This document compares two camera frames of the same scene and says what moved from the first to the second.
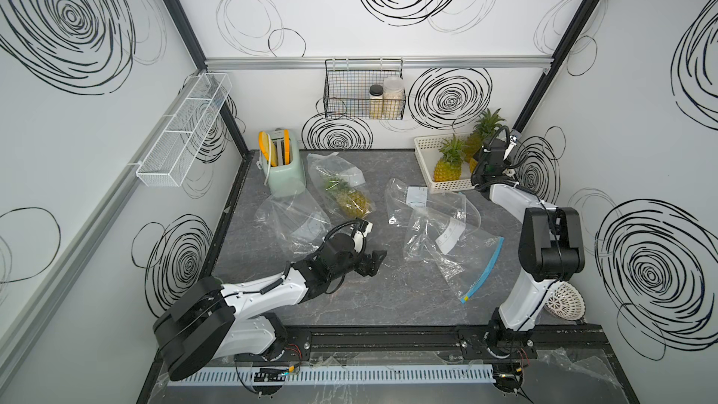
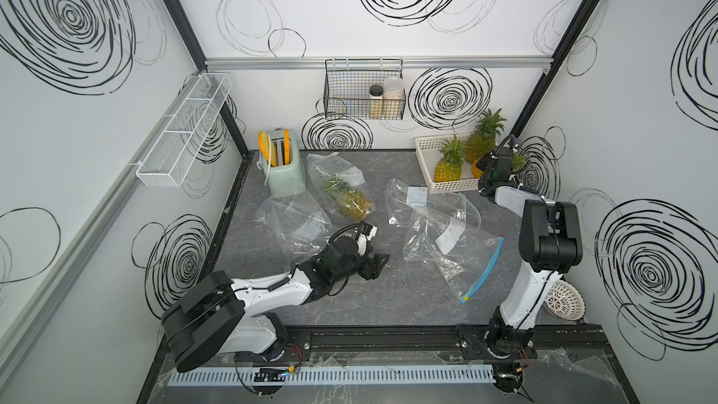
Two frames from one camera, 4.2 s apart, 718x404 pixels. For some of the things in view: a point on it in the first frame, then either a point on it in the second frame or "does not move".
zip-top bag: [466, 254] does not move
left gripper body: [360, 265] does not move
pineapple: [473, 164] -> [518, 162]
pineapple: [486, 124] does not move
